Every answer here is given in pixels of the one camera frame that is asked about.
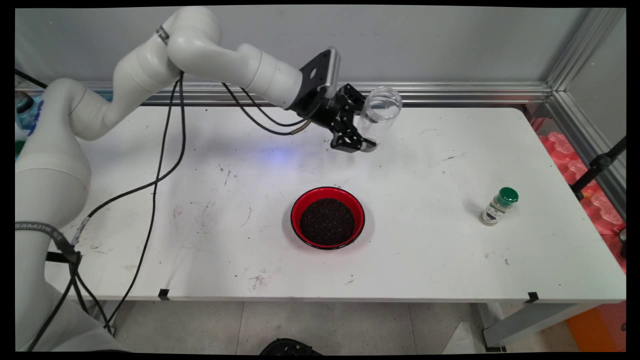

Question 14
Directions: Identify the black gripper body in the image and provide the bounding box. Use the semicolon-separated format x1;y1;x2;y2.
290;89;347;133

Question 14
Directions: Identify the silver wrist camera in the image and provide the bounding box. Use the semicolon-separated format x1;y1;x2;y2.
320;46;342;99

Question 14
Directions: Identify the thick black power cable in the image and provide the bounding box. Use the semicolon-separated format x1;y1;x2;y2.
15;69;48;90

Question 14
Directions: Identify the red plastic wrap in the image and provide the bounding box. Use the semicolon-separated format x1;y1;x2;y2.
530;117;627;273

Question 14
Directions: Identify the black seeds heap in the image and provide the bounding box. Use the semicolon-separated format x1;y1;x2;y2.
299;198;355;246

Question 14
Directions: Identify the aluminium frame rail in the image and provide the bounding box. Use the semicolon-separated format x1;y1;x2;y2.
545;90;627;221
15;81;551;107

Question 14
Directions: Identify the black tripod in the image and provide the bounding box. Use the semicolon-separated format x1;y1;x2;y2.
570;136;627;201

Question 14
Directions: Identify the clear plastic jar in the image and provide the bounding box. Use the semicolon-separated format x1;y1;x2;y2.
356;86;403;151

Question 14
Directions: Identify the red bowl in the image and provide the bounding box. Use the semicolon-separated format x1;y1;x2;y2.
290;186;366;250

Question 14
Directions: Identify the grey table leg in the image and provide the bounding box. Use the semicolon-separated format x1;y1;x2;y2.
477;301;601;352
107;300;126;336

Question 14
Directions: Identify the black round floor object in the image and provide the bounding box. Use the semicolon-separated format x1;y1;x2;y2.
260;338;323;356

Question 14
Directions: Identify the orange sheet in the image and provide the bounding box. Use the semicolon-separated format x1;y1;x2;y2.
565;300;627;352

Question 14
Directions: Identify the spice bottle with green lid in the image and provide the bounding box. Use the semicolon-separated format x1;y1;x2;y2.
480;187;519;227

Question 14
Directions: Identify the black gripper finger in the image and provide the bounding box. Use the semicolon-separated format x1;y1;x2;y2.
337;83;367;117
330;119;378;154

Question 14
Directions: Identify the aluminium frame post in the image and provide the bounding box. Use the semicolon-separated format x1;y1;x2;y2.
545;7;626;92

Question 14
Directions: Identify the black strap with white print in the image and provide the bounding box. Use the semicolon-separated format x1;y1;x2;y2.
15;221;83;264

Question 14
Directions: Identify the clear bottle with dark lid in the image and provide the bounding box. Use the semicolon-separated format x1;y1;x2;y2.
15;90;36;132

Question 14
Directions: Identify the black cable with white label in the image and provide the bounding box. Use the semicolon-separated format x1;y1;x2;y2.
27;72;298;351

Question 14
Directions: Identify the black camera bracket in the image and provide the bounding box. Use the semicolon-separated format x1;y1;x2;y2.
299;48;332;101

